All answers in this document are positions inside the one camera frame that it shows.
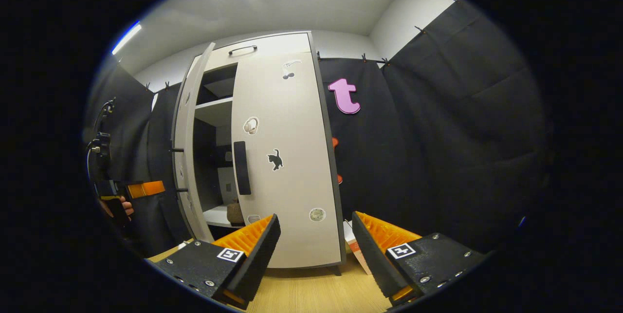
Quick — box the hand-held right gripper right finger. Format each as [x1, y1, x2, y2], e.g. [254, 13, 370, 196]
[352, 211, 487, 306]

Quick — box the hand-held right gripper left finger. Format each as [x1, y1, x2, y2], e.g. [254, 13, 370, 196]
[152, 214, 282, 310]

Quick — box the brown fuzzy shoe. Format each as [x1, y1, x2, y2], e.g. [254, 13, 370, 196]
[226, 200, 245, 226]

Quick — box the white shoe cabinet door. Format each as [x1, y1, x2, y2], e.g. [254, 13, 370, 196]
[171, 42, 216, 243]
[231, 52, 344, 269]

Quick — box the white shoe cabinet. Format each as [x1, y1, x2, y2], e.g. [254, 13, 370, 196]
[170, 31, 347, 275]

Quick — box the white cabinet shelf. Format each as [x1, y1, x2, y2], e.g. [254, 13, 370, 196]
[202, 204, 244, 228]
[195, 97, 234, 128]

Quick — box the white cabinet drawer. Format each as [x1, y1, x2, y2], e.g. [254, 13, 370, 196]
[202, 33, 312, 63]

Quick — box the white orange box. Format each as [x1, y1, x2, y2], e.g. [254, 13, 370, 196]
[342, 220, 371, 275]

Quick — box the black backdrop cloth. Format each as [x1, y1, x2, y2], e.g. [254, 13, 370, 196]
[85, 0, 548, 255]

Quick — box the small ceiling light panel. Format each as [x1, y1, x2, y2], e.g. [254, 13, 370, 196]
[111, 21, 143, 55]

